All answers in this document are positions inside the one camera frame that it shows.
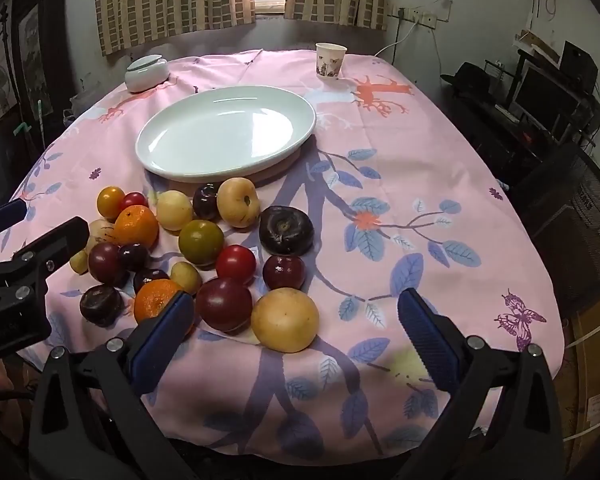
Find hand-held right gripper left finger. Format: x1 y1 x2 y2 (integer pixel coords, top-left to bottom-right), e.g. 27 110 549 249
28 290 196 480

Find pink floral tablecloth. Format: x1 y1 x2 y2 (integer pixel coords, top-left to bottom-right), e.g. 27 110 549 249
0 49 567 458

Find round wooden trivet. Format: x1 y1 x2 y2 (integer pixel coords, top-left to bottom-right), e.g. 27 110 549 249
240 135 313 188

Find tan potato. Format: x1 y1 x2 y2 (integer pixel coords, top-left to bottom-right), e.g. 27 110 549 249
85 219 116 253

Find yellow orange tomato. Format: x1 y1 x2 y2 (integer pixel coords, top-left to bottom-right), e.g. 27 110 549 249
97 186 126 219

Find pale yellow round fruit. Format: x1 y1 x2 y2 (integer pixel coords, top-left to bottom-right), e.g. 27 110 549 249
156 190 195 232

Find black mesh office chair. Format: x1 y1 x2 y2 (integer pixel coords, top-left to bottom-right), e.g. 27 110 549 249
510 142 600 311

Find red tomato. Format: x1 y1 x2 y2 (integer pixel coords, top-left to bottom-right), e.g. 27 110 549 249
119 191 150 211
215 244 257 286

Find dark purple plum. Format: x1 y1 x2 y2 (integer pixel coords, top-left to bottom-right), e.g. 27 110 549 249
117 242 150 272
192 183 222 221
132 268 171 293

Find white power cable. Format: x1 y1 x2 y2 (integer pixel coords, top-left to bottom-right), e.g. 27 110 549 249
374 14 416 58

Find black speaker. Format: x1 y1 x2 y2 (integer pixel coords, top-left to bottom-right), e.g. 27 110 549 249
560 41 599 93

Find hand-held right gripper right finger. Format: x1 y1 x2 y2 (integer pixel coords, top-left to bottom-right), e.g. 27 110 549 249
395 287 566 480

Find large dark purple fruit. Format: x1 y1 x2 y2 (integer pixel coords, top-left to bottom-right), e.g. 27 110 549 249
258 206 315 256

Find large dark red plum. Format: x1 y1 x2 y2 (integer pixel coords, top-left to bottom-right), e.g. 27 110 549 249
195 278 254 335

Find wall poster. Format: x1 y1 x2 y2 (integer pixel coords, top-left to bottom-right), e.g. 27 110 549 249
15 5 56 116

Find white wall socket strip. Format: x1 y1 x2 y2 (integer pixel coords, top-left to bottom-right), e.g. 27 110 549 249
396 7 438 26

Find green yellow tomato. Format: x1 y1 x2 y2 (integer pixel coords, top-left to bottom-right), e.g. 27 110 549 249
178 219 225 266

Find blackish purple round fruit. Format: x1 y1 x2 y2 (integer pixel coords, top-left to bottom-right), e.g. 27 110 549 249
79 284 125 328

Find brown cardboard box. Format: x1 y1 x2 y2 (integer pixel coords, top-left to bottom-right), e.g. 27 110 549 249
552 290 600 441

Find black hat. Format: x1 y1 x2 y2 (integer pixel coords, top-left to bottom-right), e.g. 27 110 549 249
440 61 496 101

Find white lidded ceramic jar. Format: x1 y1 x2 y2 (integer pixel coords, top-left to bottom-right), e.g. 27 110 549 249
125 55 169 94

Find white oval plate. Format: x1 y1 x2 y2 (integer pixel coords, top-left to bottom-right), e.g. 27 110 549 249
135 85 317 183

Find printed paper cup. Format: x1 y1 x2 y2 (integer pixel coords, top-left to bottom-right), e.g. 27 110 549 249
315 42 348 81

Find large golden yellow fruit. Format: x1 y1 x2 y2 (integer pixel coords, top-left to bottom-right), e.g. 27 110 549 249
250 288 320 354

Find computer monitor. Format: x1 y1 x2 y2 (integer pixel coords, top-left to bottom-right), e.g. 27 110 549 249
512 62 581 128

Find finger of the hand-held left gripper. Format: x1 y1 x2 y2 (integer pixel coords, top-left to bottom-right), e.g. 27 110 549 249
0 198 28 241
0 216 91 312

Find orange tangerine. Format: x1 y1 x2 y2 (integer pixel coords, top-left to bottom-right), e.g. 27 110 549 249
113 205 160 252
133 279 196 337

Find cardboard piece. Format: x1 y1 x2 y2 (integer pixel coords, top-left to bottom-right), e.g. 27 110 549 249
512 30 563 63

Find black computer desk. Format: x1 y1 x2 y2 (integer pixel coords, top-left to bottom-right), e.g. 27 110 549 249
450 60 600 186

